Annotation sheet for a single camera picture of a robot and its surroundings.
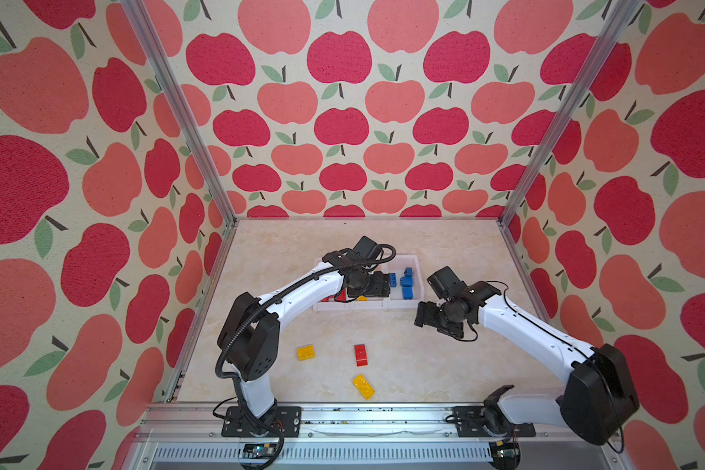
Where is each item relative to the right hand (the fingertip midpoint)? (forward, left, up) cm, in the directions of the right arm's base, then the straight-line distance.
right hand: (431, 323), depth 83 cm
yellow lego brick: (0, +20, +10) cm, 23 cm away
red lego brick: (-4, +24, +19) cm, 31 cm away
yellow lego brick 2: (-9, +36, -8) cm, 38 cm away
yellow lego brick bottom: (-17, +18, -9) cm, 26 cm away
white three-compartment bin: (+11, +10, -7) cm, 16 cm away
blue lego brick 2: (+17, +6, -8) cm, 20 cm away
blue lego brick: (+19, +11, -7) cm, 23 cm away
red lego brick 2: (-9, +20, -7) cm, 23 cm away
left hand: (+6, +14, +5) cm, 16 cm away
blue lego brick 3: (+22, +6, -6) cm, 23 cm away
